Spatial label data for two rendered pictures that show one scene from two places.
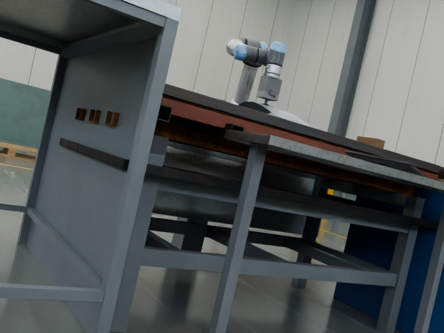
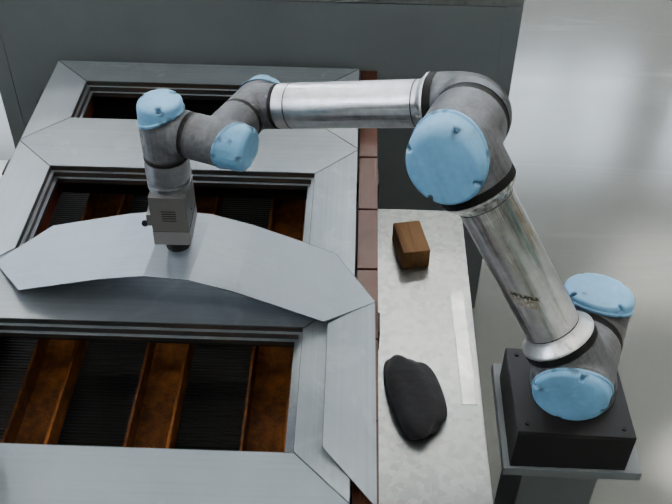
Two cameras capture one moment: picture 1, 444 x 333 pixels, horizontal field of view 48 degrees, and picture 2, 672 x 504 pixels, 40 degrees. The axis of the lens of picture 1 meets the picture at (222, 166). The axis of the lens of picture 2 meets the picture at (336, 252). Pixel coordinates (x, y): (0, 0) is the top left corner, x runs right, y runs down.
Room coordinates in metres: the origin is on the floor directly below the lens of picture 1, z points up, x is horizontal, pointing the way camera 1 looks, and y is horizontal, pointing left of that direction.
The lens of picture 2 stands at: (3.31, -1.03, 2.05)
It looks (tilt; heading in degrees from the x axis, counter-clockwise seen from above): 42 degrees down; 123
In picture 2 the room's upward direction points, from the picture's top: 1 degrees clockwise
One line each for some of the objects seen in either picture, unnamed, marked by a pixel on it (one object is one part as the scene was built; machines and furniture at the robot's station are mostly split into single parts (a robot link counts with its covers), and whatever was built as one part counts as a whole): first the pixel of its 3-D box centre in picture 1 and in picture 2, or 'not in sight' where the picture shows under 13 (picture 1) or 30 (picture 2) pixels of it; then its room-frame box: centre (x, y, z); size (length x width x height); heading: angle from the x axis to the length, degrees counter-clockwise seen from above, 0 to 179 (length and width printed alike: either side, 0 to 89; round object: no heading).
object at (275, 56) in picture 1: (276, 55); (164, 128); (2.40, -0.14, 1.19); 0.09 x 0.08 x 0.11; 11
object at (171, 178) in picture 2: (272, 71); (168, 165); (2.40, -0.14, 1.11); 0.08 x 0.08 x 0.05
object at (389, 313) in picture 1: (400, 264); not in sight; (2.45, -0.96, 0.34); 0.06 x 0.06 x 0.68; 32
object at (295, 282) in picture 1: (310, 231); not in sight; (3.02, -0.61, 0.34); 0.06 x 0.06 x 0.68; 32
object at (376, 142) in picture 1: (369, 143); not in sight; (2.40, -0.66, 0.87); 0.12 x 0.06 x 0.05; 37
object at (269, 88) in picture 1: (270, 86); (166, 202); (2.39, -0.14, 1.03); 0.10 x 0.09 x 0.16; 32
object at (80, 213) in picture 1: (75, 162); (257, 166); (2.01, 0.57, 0.51); 1.30 x 0.04 x 1.01; 32
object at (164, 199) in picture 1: (238, 193); not in sight; (2.84, -0.13, 0.48); 1.30 x 0.04 x 0.35; 122
